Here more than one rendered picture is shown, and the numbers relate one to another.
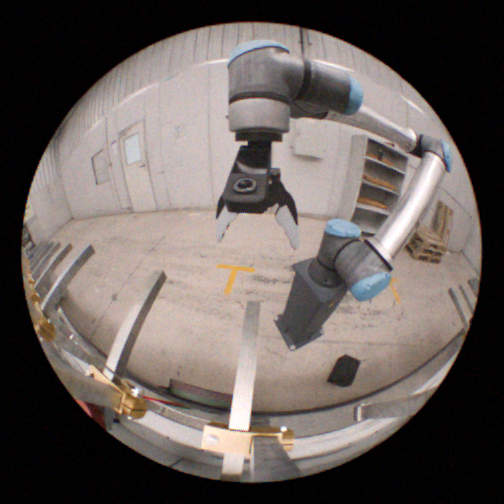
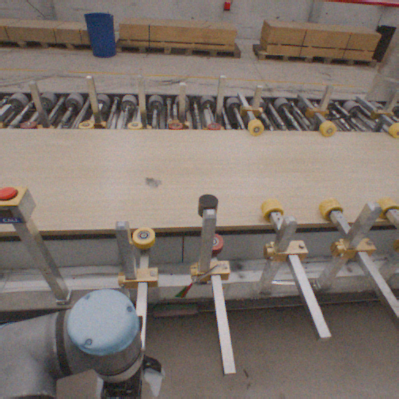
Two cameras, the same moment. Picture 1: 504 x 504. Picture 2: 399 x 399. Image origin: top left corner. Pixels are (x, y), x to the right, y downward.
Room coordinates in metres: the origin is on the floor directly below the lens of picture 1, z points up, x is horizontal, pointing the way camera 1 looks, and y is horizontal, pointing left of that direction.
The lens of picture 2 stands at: (0.44, 0.07, 1.69)
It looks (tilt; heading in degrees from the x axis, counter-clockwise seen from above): 42 degrees down; 166
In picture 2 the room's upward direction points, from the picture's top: 5 degrees clockwise
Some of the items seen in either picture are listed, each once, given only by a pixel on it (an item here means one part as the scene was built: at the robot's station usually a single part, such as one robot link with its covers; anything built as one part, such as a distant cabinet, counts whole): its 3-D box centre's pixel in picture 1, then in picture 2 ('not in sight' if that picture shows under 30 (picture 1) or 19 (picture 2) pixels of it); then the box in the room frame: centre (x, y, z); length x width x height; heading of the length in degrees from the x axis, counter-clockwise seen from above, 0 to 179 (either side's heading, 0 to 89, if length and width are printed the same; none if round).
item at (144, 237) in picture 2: not in sight; (145, 244); (-0.22, 0.03, 0.85); 0.08 x 0.08 x 0.11
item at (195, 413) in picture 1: (160, 399); (194, 291); (-0.06, 0.20, 0.75); 0.26 x 0.01 x 0.10; 85
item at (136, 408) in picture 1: (114, 393); (209, 270); (-0.08, 0.25, 0.85); 0.14 x 0.06 x 0.05; 85
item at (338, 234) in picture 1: (340, 243); not in sight; (0.47, -0.36, 0.79); 0.17 x 0.15 x 0.18; 8
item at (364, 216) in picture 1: (374, 189); not in sight; (1.98, -1.91, 0.78); 0.90 x 0.45 x 1.55; 81
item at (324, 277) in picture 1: (329, 266); not in sight; (0.48, -0.36, 0.65); 0.19 x 0.19 x 0.10
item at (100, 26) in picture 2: not in sight; (102, 35); (-5.94, -0.62, 0.36); 0.59 x 0.57 x 0.73; 171
